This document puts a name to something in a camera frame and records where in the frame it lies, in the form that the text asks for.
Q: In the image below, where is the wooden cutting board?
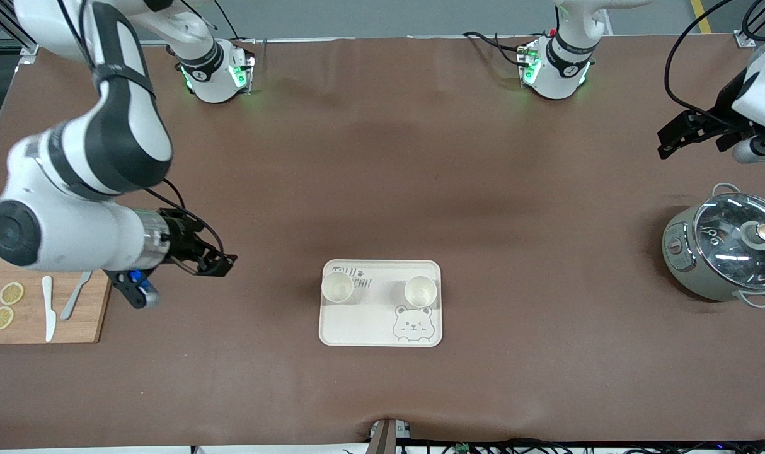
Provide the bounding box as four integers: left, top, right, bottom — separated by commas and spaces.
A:
0, 253, 113, 345

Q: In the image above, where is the metal table clamp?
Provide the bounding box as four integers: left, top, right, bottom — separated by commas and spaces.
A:
367, 418, 411, 454

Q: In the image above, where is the sage green electric cooking pot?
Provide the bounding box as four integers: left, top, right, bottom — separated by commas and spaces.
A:
662, 183, 765, 308

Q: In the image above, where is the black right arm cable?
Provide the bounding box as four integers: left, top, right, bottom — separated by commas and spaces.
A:
144, 178, 226, 253

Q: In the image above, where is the glass pot lid with knob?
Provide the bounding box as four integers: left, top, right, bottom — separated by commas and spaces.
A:
694, 192, 765, 291

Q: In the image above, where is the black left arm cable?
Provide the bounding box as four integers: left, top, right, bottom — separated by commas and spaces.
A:
664, 0, 736, 119

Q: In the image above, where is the black cable at arm base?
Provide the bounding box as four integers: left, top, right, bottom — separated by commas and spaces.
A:
214, 0, 242, 40
463, 30, 525, 67

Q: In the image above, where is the white plastic knife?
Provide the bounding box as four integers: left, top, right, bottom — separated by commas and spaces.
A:
42, 275, 57, 342

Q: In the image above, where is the aluminium frame post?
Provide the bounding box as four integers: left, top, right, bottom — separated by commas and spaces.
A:
0, 0, 40, 64
735, 0, 765, 49

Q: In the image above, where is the cream tray with bear print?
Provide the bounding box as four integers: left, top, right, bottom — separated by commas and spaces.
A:
319, 259, 443, 347

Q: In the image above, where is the white plastic cup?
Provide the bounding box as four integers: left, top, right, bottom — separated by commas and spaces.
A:
405, 276, 439, 308
321, 271, 355, 304

